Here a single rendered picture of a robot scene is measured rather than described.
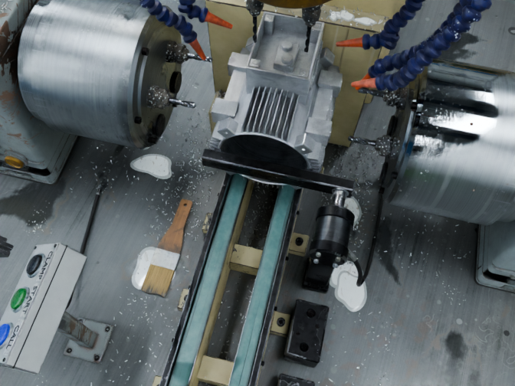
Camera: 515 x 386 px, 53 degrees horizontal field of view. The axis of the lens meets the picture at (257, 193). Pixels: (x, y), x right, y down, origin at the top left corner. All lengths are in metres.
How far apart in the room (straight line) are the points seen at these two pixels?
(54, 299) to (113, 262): 0.30
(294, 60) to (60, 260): 0.46
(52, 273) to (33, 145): 0.35
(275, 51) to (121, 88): 0.25
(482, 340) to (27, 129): 0.91
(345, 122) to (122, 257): 0.52
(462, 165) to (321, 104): 0.24
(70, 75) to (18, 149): 0.27
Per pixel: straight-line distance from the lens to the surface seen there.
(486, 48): 1.42
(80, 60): 0.86
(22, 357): 0.76
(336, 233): 0.79
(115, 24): 0.87
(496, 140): 0.81
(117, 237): 1.08
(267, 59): 0.86
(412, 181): 0.81
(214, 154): 0.86
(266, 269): 0.89
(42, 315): 0.77
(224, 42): 0.97
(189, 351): 0.87
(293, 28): 0.90
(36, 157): 1.09
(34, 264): 0.79
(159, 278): 1.02
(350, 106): 1.04
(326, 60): 0.91
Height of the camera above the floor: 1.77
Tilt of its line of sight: 64 degrees down
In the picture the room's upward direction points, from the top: 1 degrees clockwise
